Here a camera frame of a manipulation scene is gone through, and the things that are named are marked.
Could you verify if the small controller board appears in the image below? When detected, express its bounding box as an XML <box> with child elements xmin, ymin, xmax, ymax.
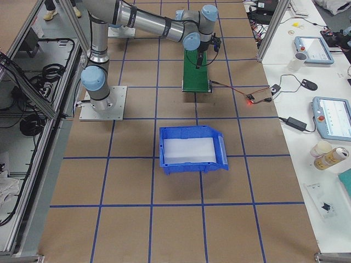
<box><xmin>245</xmin><ymin>94</ymin><xmax>255</xmax><ymax>105</ymax></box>

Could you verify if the black computer mouse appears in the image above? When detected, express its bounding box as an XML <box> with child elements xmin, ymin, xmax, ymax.
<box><xmin>301</xmin><ymin>79</ymin><xmax>318</xmax><ymax>91</ymax></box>

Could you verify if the green conveyor belt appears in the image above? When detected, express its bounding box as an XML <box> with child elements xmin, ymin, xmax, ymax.
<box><xmin>182</xmin><ymin>49</ymin><xmax>212</xmax><ymax>93</ymax></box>

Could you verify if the teach pendant far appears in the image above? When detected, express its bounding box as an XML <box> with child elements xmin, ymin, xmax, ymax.
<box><xmin>294</xmin><ymin>36</ymin><xmax>334</xmax><ymax>65</ymax></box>

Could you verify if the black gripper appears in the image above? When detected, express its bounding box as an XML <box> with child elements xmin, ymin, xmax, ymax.
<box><xmin>196</xmin><ymin>41</ymin><xmax>212</xmax><ymax>69</ymax></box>

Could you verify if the aluminium frame post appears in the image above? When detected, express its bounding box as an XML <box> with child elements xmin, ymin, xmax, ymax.
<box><xmin>257</xmin><ymin>0</ymin><xmax>290</xmax><ymax>62</ymax></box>

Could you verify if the white foam sheet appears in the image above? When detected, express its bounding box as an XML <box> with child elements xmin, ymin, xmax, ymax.
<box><xmin>161</xmin><ymin>138</ymin><xmax>216</xmax><ymax>164</ymax></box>

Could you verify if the blue plastic bin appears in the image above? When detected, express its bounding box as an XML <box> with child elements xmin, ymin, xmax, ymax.
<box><xmin>159</xmin><ymin>125</ymin><xmax>229</xmax><ymax>175</ymax></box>

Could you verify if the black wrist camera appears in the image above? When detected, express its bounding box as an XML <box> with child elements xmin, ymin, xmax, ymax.
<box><xmin>211</xmin><ymin>36</ymin><xmax>222</xmax><ymax>53</ymax></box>

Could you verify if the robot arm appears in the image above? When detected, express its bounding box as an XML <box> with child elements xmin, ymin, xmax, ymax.
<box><xmin>81</xmin><ymin>1</ymin><xmax>120</xmax><ymax>112</ymax></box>
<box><xmin>83</xmin><ymin>1</ymin><xmax>221</xmax><ymax>69</ymax></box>

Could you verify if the black power adapter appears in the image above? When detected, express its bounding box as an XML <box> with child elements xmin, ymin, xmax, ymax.
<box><xmin>285</xmin><ymin>117</ymin><xmax>307</xmax><ymax>131</ymax></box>

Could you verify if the teach pendant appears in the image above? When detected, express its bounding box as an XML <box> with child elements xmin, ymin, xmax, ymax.
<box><xmin>294</xmin><ymin>36</ymin><xmax>334</xmax><ymax>65</ymax></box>
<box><xmin>312</xmin><ymin>96</ymin><xmax>350</xmax><ymax>141</ymax></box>

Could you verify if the drink can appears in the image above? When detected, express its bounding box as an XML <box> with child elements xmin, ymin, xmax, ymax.
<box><xmin>314</xmin><ymin>147</ymin><xmax>349</xmax><ymax>170</ymax></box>

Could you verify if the teach pendant near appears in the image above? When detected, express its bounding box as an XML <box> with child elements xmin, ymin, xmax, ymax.
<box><xmin>312</xmin><ymin>96</ymin><xmax>350</xmax><ymax>141</ymax></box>

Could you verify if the white mug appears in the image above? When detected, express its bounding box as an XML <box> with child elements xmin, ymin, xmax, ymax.
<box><xmin>287</xmin><ymin>52</ymin><xmax>308</xmax><ymax>72</ymax></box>

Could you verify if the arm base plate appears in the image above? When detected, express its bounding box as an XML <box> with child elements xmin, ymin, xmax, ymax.
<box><xmin>108</xmin><ymin>25</ymin><xmax>135</xmax><ymax>38</ymax></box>
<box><xmin>79</xmin><ymin>86</ymin><xmax>127</xmax><ymax>121</ymax></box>

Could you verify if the red black conveyor cable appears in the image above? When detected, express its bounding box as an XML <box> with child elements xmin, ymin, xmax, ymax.
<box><xmin>210</xmin><ymin>79</ymin><xmax>273</xmax><ymax>106</ymax></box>

